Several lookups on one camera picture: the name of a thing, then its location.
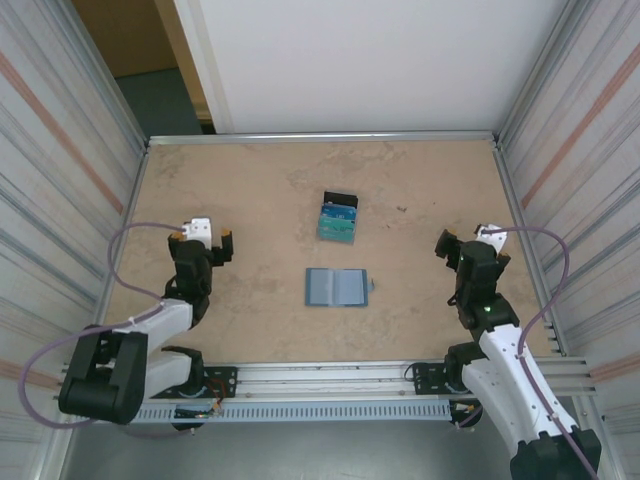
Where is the aluminium table end rail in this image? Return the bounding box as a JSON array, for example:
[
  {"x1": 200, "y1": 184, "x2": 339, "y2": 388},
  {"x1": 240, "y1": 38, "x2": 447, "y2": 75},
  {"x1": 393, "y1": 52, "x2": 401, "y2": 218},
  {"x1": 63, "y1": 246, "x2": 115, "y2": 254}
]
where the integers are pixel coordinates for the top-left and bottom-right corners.
[{"x1": 146, "y1": 130, "x2": 501, "y2": 149}]

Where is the dark blue card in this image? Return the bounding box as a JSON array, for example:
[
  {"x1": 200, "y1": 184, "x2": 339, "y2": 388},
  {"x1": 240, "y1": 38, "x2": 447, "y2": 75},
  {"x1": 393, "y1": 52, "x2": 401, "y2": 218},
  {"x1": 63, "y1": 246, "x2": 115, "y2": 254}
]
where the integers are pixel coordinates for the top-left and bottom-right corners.
[{"x1": 321, "y1": 202, "x2": 358, "y2": 222}]

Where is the white door frame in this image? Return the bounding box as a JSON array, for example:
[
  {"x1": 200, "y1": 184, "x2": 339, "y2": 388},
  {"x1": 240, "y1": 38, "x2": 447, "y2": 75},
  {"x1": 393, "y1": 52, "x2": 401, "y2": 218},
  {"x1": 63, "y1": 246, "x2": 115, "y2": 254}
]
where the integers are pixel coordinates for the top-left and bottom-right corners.
[{"x1": 172, "y1": 0, "x2": 235, "y2": 135}]

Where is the aluminium frame post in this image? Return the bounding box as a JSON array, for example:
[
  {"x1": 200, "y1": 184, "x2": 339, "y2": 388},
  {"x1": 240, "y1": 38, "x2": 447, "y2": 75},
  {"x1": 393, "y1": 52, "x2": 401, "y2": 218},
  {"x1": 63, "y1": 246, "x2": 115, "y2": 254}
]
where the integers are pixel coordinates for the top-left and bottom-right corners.
[
  {"x1": 498, "y1": 0, "x2": 594, "y2": 141},
  {"x1": 49, "y1": 0, "x2": 151, "y2": 146}
]

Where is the brown wooden door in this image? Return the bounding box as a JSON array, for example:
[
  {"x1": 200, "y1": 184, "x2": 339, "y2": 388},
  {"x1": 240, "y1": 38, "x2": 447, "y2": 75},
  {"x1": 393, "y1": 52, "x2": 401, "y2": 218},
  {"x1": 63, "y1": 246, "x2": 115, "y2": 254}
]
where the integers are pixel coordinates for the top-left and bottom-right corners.
[{"x1": 72, "y1": 0, "x2": 211, "y2": 124}]

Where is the green card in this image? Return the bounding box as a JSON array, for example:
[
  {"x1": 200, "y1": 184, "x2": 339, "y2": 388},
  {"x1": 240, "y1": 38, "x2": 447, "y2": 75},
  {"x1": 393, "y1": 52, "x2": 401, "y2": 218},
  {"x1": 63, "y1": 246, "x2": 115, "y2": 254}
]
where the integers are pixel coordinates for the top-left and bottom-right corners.
[{"x1": 315, "y1": 225, "x2": 355, "y2": 244}]

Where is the grey slotted cable duct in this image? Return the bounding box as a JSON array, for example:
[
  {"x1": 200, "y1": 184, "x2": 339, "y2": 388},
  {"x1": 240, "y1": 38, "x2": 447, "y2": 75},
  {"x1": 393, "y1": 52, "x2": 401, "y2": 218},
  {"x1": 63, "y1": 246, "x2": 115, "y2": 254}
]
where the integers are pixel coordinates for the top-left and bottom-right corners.
[{"x1": 134, "y1": 402, "x2": 455, "y2": 425}]

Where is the light blue card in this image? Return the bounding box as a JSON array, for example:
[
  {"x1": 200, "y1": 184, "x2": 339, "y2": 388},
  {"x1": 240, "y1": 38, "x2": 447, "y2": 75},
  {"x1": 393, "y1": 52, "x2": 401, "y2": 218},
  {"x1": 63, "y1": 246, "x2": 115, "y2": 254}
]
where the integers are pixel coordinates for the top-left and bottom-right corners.
[{"x1": 317, "y1": 215, "x2": 357, "y2": 232}]

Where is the aluminium table side rail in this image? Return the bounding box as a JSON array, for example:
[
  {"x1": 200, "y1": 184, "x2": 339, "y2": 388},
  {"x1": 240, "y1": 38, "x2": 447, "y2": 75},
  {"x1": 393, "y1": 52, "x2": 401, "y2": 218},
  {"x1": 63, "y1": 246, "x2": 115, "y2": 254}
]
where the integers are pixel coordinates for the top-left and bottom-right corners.
[
  {"x1": 92, "y1": 142, "x2": 152, "y2": 346},
  {"x1": 492, "y1": 142, "x2": 571, "y2": 357}
]

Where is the teal leather card holder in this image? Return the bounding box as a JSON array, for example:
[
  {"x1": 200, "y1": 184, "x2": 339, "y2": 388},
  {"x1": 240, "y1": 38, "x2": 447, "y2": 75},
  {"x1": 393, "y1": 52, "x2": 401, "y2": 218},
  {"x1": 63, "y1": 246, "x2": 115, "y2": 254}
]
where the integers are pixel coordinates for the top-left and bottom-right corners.
[{"x1": 304, "y1": 267, "x2": 376, "y2": 308}]

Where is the grey metal shelf plate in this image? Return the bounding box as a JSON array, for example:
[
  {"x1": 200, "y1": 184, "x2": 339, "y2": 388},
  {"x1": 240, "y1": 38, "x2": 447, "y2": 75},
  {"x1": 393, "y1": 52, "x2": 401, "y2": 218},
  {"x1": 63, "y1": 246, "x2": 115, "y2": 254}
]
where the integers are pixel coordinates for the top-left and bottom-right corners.
[{"x1": 59, "y1": 397, "x2": 604, "y2": 480}]

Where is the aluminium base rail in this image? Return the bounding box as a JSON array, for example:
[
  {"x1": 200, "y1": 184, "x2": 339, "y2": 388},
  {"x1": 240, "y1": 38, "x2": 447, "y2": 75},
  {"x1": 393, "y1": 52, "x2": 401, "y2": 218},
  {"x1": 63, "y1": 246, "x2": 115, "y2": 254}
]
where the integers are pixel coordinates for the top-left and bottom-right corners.
[{"x1": 52, "y1": 355, "x2": 597, "y2": 401}]

